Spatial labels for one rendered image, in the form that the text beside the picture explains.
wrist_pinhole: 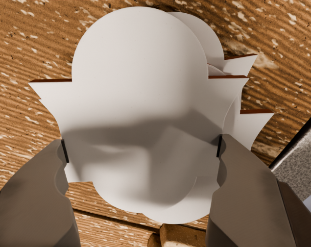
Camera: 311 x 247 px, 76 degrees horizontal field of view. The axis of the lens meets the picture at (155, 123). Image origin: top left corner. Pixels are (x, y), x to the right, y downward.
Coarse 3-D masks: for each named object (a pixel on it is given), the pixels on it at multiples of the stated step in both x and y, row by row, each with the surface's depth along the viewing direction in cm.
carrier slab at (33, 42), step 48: (0, 0) 13; (48, 0) 13; (96, 0) 14; (144, 0) 14; (192, 0) 14; (240, 0) 14; (288, 0) 14; (0, 48) 15; (48, 48) 15; (240, 48) 15; (288, 48) 16; (0, 96) 16; (288, 96) 18; (0, 144) 18; (96, 192) 22
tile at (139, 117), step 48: (96, 48) 10; (144, 48) 10; (192, 48) 10; (48, 96) 11; (96, 96) 11; (144, 96) 12; (192, 96) 12; (96, 144) 13; (144, 144) 13; (192, 144) 13; (144, 192) 15
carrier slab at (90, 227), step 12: (84, 216) 23; (96, 216) 24; (84, 228) 24; (96, 228) 24; (108, 228) 24; (120, 228) 24; (132, 228) 25; (144, 228) 25; (156, 228) 26; (84, 240) 25; (96, 240) 25; (108, 240) 25; (120, 240) 26; (132, 240) 26; (144, 240) 26
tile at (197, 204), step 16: (208, 64) 12; (240, 112) 14; (256, 112) 14; (272, 112) 14; (224, 128) 14; (240, 128) 14; (256, 128) 14; (208, 176) 16; (192, 192) 16; (208, 192) 17; (176, 208) 17; (192, 208) 17; (208, 208) 17
